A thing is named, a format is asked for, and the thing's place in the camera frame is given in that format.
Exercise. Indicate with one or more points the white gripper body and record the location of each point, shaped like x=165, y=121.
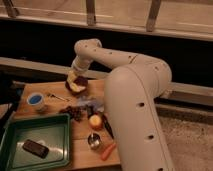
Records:
x=80, y=65

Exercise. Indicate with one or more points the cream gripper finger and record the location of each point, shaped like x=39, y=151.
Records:
x=72, y=76

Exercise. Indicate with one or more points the dark maroon bowl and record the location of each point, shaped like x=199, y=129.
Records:
x=80, y=80

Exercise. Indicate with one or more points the yellow banana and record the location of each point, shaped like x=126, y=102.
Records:
x=76, y=88

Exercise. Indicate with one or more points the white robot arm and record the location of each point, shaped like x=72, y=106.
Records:
x=130, y=88

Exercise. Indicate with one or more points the small metal fork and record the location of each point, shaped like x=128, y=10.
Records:
x=55, y=96

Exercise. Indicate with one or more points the dark purple grape bunch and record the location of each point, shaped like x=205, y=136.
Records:
x=74, y=112

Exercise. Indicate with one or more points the crumpled clear plastic bag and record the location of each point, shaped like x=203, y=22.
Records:
x=96, y=103

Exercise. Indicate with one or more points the blue white tape roll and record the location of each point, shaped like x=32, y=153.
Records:
x=36, y=101

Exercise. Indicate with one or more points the yellow red apple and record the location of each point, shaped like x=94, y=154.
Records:
x=95, y=122

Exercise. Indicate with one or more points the small metal cup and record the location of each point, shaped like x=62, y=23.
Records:
x=94, y=141

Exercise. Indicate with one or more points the wooden cutting board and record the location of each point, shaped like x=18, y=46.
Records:
x=82, y=157

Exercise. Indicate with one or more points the green plastic tray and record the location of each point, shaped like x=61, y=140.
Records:
x=50, y=131

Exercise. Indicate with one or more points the dark brown rectangular block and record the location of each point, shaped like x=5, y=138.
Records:
x=35, y=148

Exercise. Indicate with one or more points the orange carrot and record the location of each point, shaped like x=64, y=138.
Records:
x=108, y=150

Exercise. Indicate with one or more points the black handled knife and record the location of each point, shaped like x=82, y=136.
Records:
x=107, y=126

